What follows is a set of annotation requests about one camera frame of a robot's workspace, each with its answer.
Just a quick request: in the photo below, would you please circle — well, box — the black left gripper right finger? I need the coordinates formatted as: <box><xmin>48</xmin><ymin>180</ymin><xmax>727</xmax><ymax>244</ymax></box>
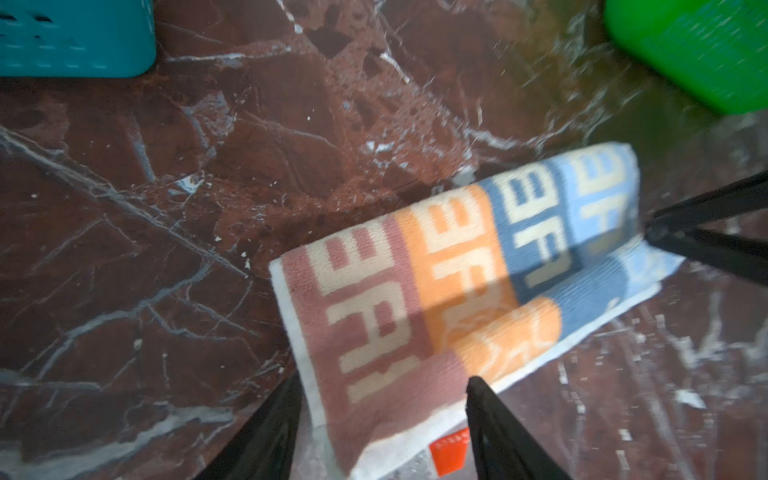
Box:
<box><xmin>466</xmin><ymin>376</ymin><xmax>570</xmax><ymax>480</ymax></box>

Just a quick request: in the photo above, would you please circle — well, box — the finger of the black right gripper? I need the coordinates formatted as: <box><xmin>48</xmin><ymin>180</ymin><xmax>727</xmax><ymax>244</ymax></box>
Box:
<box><xmin>646</xmin><ymin>230</ymin><xmax>767</xmax><ymax>286</ymax></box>
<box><xmin>645</xmin><ymin>171</ymin><xmax>767</xmax><ymax>240</ymax></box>

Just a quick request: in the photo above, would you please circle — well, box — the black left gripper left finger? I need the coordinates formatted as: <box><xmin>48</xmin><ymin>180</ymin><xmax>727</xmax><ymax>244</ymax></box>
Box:
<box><xmin>196</xmin><ymin>374</ymin><xmax>302</xmax><ymax>480</ymax></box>

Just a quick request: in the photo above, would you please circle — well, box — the orange beige lettered towel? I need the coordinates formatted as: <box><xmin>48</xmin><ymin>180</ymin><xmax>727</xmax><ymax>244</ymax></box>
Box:
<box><xmin>270</xmin><ymin>142</ymin><xmax>681</xmax><ymax>479</ymax></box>

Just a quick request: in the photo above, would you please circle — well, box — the green plastic basket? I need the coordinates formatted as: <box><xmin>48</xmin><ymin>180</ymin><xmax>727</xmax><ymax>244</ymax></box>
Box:
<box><xmin>604</xmin><ymin>0</ymin><xmax>767</xmax><ymax>114</ymax></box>

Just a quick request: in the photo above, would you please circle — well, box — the teal plastic basket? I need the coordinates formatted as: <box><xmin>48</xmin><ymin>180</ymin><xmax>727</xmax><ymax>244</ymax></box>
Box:
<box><xmin>1</xmin><ymin>0</ymin><xmax>156</xmax><ymax>78</ymax></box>

